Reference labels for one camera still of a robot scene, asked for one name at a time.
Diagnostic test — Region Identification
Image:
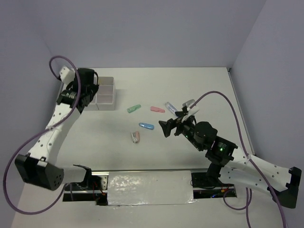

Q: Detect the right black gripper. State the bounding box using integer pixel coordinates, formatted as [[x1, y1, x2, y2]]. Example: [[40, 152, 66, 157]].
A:
[[158, 111, 204, 151]]

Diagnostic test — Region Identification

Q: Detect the clear glue bottle blue cap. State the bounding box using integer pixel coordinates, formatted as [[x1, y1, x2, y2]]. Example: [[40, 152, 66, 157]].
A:
[[165, 102, 178, 115]]

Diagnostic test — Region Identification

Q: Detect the blue correction tape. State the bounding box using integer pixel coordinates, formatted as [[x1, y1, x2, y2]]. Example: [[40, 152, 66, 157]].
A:
[[139, 123, 154, 130]]

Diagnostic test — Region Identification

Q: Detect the pink correction tape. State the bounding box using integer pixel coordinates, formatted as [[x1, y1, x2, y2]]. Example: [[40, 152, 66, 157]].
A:
[[150, 106, 165, 113]]

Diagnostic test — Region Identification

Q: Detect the small pink stapler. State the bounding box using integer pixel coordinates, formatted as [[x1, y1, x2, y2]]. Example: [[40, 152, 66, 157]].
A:
[[131, 131, 140, 144]]

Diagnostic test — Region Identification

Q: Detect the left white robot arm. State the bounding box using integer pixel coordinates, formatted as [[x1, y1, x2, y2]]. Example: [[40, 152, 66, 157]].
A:
[[15, 66, 99, 190]]

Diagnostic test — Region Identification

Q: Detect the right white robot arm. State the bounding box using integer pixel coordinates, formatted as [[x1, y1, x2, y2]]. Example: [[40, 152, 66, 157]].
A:
[[159, 117, 302, 209]]

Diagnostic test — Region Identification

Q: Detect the green correction tape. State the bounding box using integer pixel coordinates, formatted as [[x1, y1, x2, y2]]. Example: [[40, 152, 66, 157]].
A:
[[127, 104, 141, 113]]

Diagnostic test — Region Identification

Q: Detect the right white divided container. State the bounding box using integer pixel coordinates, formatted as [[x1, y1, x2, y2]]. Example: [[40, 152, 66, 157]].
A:
[[96, 76, 116, 111]]

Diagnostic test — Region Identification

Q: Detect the white divided container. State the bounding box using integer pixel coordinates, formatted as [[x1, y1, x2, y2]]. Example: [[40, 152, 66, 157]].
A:
[[84, 95, 99, 111], [96, 76, 116, 111]]

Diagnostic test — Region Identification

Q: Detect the left white divided container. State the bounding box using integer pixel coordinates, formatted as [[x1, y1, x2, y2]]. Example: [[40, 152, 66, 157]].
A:
[[84, 95, 99, 111]]

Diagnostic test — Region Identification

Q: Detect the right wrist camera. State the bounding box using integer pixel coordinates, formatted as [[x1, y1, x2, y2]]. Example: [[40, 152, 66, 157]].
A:
[[182, 99, 200, 116]]

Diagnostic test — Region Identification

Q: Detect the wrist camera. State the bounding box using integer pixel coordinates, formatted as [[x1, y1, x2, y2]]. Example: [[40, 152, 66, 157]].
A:
[[59, 66, 75, 85], [182, 99, 200, 116]]

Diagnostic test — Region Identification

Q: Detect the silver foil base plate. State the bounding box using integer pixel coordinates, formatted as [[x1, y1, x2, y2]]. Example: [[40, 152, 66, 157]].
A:
[[107, 171, 194, 206]]

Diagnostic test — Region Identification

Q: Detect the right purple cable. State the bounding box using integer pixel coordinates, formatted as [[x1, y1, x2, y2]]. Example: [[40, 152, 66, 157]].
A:
[[190, 91, 289, 228]]

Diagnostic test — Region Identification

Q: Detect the purple cable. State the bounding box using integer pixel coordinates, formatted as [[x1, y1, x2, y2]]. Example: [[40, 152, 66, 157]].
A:
[[3, 56, 83, 216], [190, 91, 289, 228]]

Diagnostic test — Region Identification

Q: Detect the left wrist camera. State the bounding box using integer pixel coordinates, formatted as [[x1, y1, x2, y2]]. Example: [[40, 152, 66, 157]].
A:
[[59, 66, 75, 85]]

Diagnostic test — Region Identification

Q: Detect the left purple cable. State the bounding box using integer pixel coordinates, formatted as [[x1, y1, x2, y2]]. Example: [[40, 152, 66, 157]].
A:
[[3, 56, 83, 216]]

